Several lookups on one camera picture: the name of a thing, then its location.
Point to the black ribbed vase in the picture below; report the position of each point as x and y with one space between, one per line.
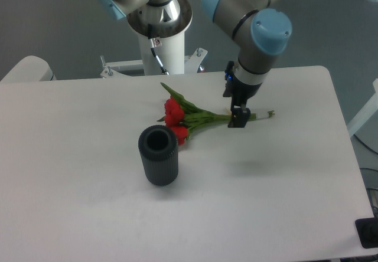
158 148

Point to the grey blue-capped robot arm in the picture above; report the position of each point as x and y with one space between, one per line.
261 33

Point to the white pedestal base frame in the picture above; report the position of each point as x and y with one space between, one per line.
192 64

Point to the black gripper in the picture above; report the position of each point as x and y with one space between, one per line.
240 85

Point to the black device at table edge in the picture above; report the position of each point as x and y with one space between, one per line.
367 232

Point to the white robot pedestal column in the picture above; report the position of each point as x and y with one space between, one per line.
161 31

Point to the red tulip bouquet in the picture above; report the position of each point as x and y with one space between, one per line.
184 117

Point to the white rounded chair left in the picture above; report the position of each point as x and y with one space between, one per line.
29 69

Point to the white frame at right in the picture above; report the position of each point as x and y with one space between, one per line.
364 114

